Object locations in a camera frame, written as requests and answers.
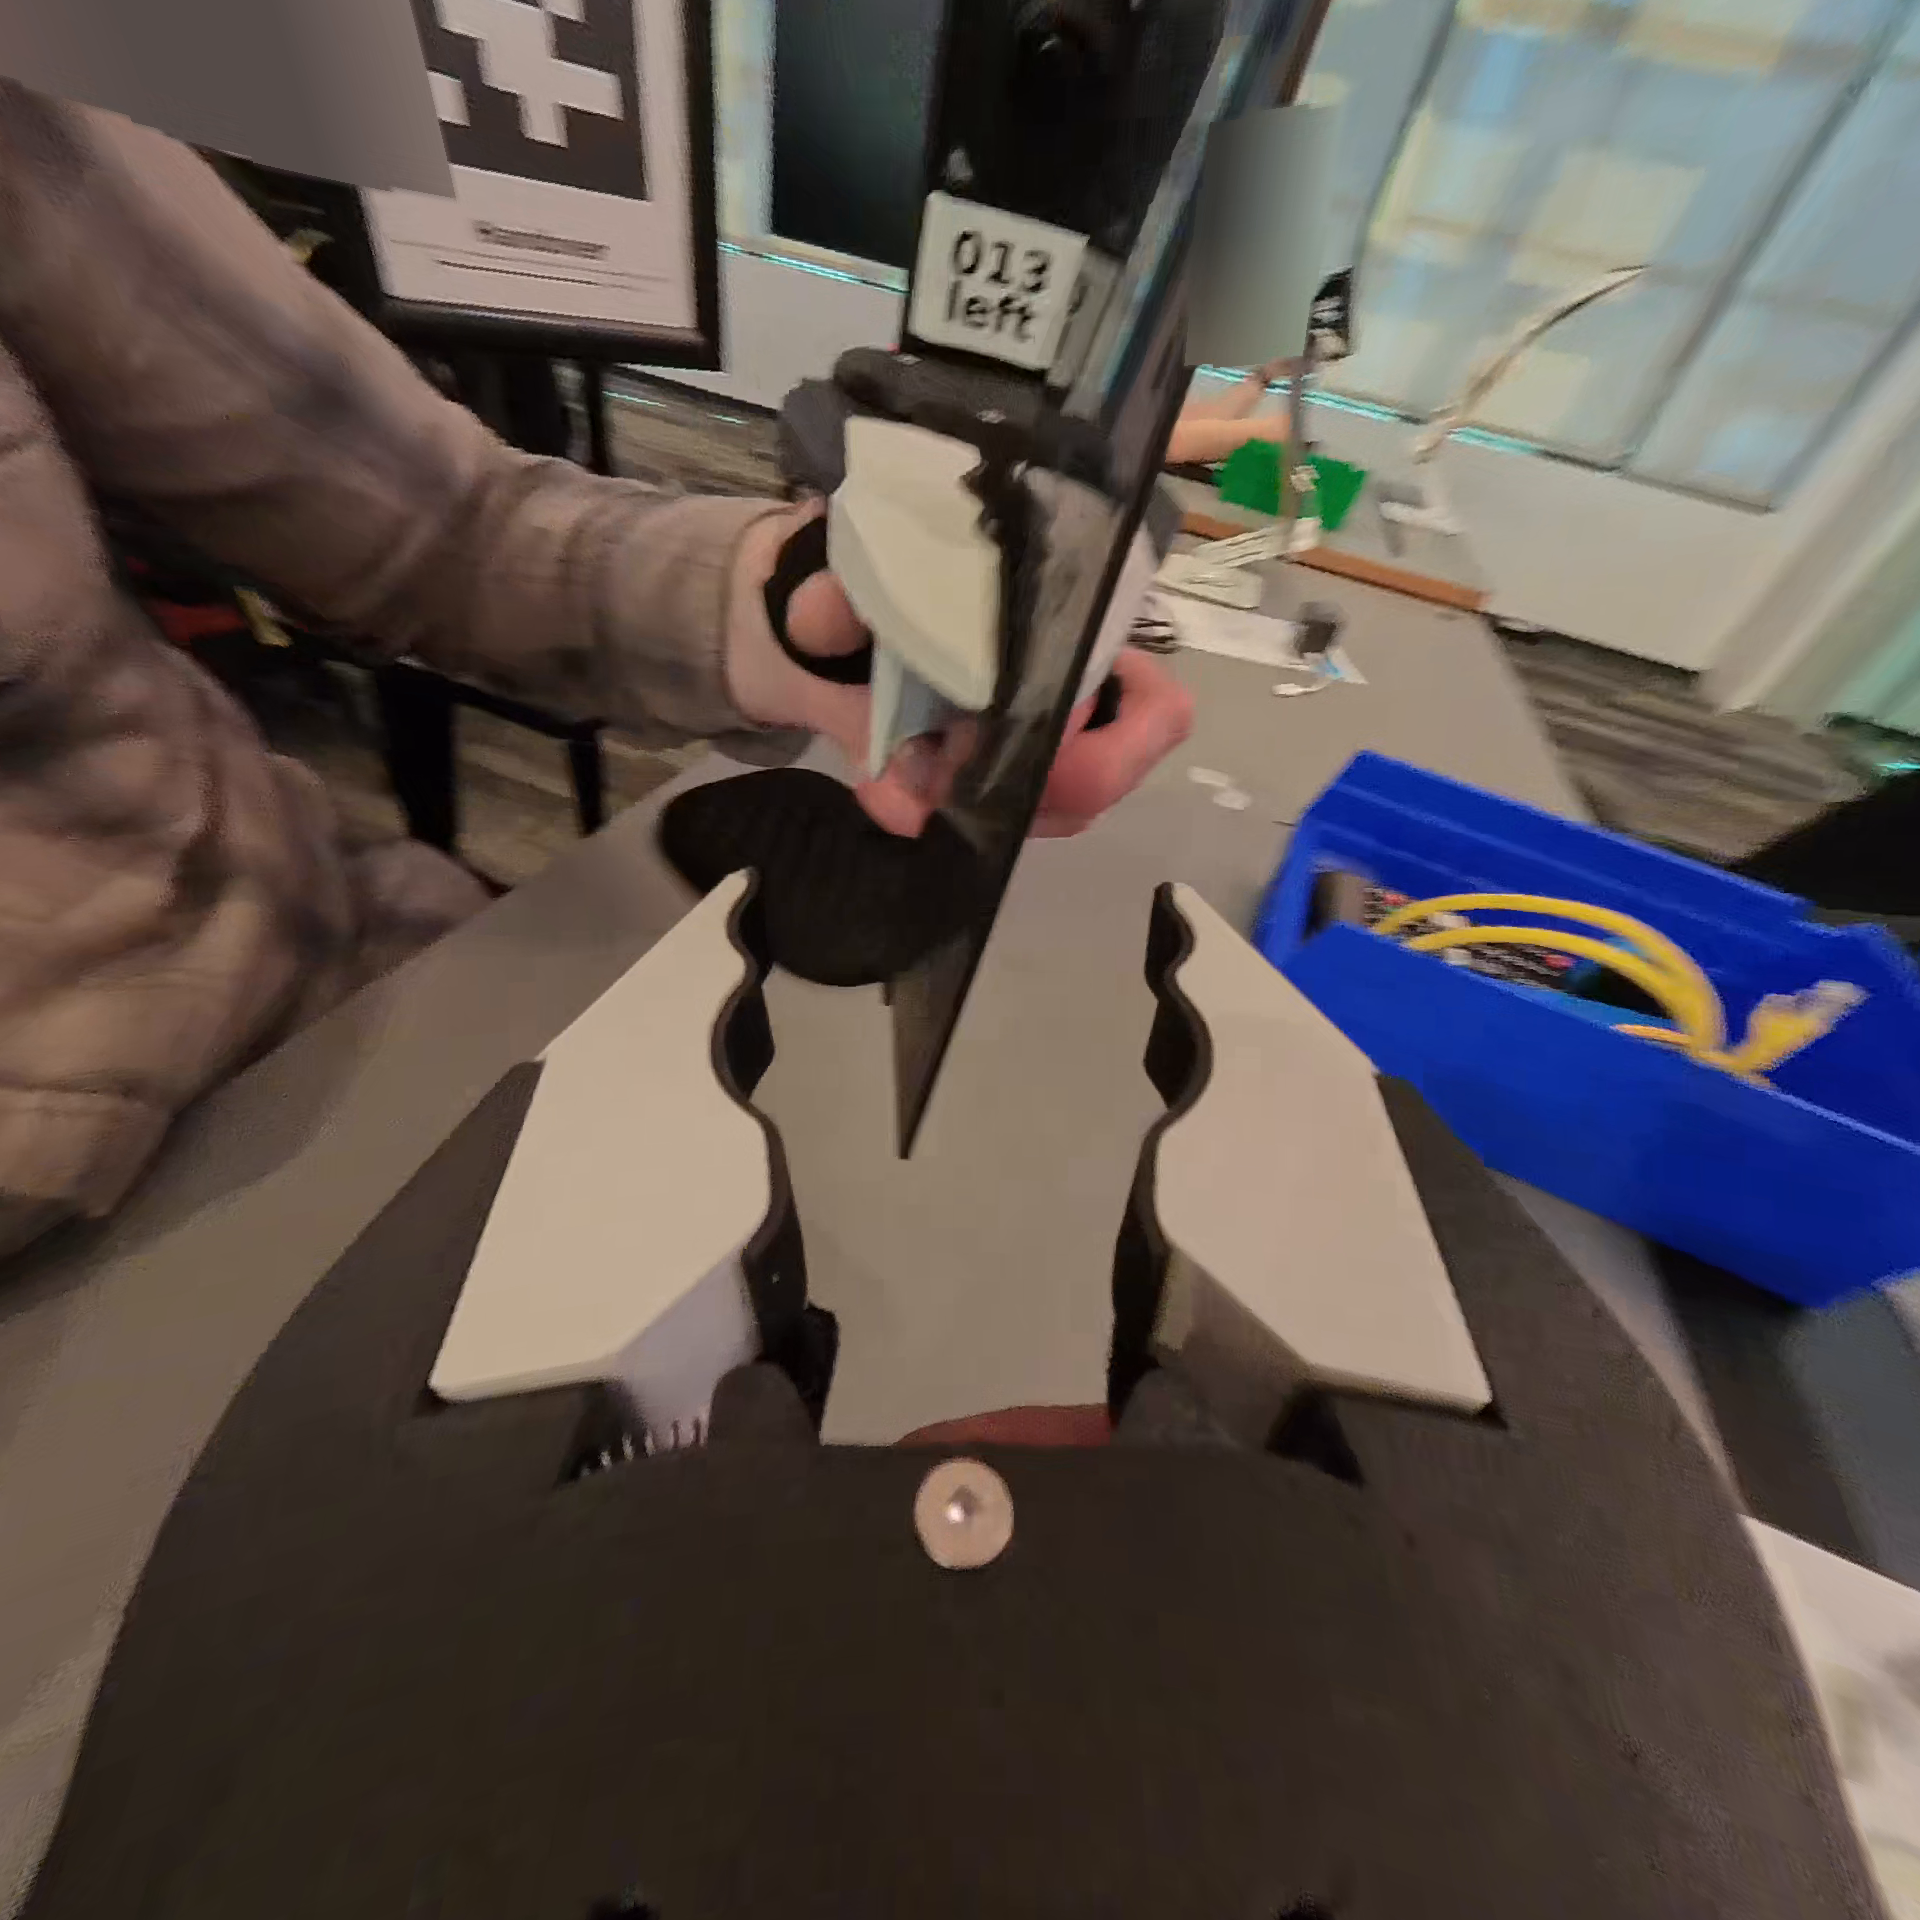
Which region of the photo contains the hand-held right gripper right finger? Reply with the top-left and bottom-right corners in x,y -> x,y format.
1111,888 -> 1492,1418

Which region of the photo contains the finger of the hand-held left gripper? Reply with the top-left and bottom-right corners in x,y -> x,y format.
826,417 -> 1011,782

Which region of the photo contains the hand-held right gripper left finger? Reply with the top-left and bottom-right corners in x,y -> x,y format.
431,878 -> 807,1406

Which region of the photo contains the thin black plastic strip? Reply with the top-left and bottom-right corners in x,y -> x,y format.
891,0 -> 1321,1156

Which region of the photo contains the person's left forearm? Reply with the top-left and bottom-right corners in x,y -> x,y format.
0,75 -> 799,753

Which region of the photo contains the person's left hand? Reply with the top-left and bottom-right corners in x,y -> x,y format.
729,496 -> 1196,841

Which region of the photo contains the blue plastic bin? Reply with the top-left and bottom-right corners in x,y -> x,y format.
1255,753 -> 1920,1307

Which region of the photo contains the yellow item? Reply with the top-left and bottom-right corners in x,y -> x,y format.
1367,892 -> 1868,1081

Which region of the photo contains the framed tag poster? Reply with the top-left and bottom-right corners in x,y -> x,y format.
355,0 -> 722,369

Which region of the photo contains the black wall screen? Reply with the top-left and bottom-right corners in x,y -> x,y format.
765,0 -> 963,273

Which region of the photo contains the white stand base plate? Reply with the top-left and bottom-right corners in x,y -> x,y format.
1755,1516 -> 1920,1920

